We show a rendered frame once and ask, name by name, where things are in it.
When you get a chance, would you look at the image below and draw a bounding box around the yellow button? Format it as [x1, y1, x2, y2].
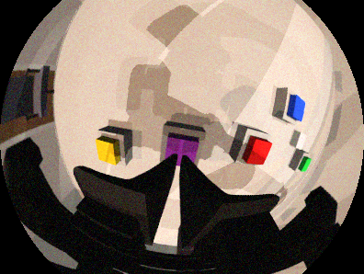
[96, 126, 133, 166]

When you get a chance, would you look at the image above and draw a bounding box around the purple button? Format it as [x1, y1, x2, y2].
[160, 121, 206, 166]

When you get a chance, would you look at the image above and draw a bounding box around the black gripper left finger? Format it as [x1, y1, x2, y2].
[74, 154, 178, 245]

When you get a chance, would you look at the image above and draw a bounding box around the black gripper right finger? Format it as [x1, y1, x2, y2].
[178, 155, 279, 249]

